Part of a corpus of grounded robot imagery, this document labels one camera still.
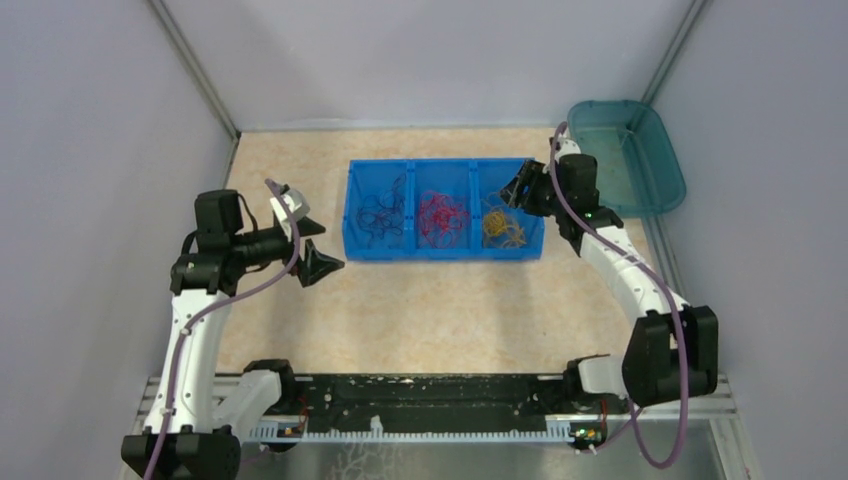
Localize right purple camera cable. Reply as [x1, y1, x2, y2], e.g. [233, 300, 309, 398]
[547, 121, 692, 470]

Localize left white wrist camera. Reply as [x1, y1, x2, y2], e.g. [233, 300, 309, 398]
[269, 184, 310, 240]

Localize teal translucent plastic tub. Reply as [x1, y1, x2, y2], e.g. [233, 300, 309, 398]
[567, 100, 687, 218]

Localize yellow wire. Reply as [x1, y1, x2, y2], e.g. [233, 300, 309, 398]
[480, 192, 529, 250]

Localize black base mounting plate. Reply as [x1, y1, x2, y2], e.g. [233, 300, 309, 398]
[236, 372, 631, 436]

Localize red wire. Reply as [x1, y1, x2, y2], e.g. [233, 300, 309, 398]
[417, 190, 473, 252]

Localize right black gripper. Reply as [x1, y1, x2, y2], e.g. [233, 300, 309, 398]
[498, 158, 569, 217]

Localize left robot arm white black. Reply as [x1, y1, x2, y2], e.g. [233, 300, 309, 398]
[121, 181, 345, 479]

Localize aluminium frame rail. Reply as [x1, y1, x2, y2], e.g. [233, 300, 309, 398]
[137, 374, 738, 420]

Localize purple thin wires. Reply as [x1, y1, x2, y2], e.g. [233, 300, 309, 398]
[356, 175, 409, 243]

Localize blue three-compartment plastic bin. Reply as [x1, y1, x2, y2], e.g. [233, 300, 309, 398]
[342, 158, 545, 262]

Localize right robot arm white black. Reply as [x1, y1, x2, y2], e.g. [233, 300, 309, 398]
[499, 154, 718, 412]

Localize white cable duct strip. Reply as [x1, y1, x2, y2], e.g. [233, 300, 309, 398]
[244, 417, 576, 445]

